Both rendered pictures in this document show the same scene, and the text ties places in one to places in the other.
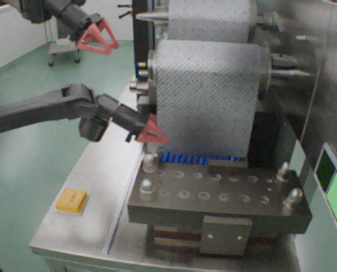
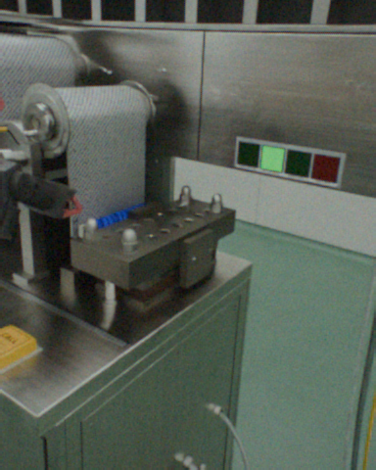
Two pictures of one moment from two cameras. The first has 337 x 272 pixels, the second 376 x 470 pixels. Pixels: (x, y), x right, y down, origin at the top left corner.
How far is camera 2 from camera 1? 0.72 m
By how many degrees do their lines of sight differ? 57
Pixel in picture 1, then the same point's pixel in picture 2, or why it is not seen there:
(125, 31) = not seen: outside the picture
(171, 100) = (81, 156)
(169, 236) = (154, 293)
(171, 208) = (161, 246)
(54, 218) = (14, 376)
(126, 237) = (119, 324)
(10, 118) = not seen: outside the picture
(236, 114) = (133, 157)
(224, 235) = (200, 252)
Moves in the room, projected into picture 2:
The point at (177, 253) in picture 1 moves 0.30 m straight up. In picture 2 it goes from (172, 303) to (177, 164)
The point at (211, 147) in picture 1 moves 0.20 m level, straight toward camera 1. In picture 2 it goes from (118, 202) to (182, 224)
